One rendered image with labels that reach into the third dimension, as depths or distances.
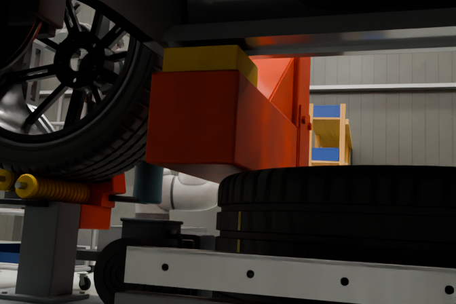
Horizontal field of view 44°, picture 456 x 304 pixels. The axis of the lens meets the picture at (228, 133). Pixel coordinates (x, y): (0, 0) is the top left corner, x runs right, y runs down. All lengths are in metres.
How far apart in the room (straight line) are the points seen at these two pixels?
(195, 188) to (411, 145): 7.22
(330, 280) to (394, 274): 0.07
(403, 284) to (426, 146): 8.89
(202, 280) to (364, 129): 8.93
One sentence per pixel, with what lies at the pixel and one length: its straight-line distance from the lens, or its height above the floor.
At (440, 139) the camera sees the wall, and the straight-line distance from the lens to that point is 9.52.
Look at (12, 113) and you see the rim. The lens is 1.67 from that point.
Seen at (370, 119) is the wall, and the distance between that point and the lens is 9.57.
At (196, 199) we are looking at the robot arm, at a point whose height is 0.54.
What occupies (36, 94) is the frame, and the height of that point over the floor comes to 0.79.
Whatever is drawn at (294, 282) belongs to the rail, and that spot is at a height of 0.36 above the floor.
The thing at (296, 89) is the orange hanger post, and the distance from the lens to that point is 1.46.
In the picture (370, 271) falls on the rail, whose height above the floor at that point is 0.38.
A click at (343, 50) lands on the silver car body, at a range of 1.01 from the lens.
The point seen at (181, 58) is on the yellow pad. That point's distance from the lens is 1.01.
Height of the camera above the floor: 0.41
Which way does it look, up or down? 10 degrees up
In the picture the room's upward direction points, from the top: 3 degrees clockwise
